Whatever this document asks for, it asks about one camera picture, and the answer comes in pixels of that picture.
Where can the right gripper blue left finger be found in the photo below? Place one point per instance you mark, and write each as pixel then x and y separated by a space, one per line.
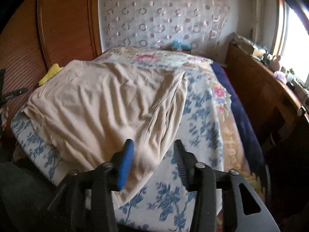
pixel 110 177

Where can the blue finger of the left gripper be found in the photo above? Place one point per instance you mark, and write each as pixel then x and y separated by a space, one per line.
pixel 14 94

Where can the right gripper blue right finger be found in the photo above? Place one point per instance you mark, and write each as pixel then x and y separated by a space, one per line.
pixel 200 178

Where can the beige printed t-shirt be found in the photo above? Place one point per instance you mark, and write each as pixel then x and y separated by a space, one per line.
pixel 89 109

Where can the left hand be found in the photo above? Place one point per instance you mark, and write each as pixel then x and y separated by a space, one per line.
pixel 4 116

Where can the blue floral bed sheet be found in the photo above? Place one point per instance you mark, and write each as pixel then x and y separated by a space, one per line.
pixel 163 204

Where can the dark blue blanket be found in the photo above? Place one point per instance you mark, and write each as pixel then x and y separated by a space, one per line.
pixel 252 148

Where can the brown wooden wardrobe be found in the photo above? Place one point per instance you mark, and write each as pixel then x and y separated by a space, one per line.
pixel 43 32

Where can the brown wooden side cabinet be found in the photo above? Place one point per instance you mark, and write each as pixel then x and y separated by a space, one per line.
pixel 275 112

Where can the blue tissue box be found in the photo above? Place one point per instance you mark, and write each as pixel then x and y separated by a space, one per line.
pixel 179 47

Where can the pink ceramic jar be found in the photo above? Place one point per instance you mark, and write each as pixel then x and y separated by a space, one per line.
pixel 275 63

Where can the sheer circle-pattern curtain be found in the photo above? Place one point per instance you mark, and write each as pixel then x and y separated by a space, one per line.
pixel 196 24

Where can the window with wooden frame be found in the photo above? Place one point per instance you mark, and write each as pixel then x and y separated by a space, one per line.
pixel 291 43

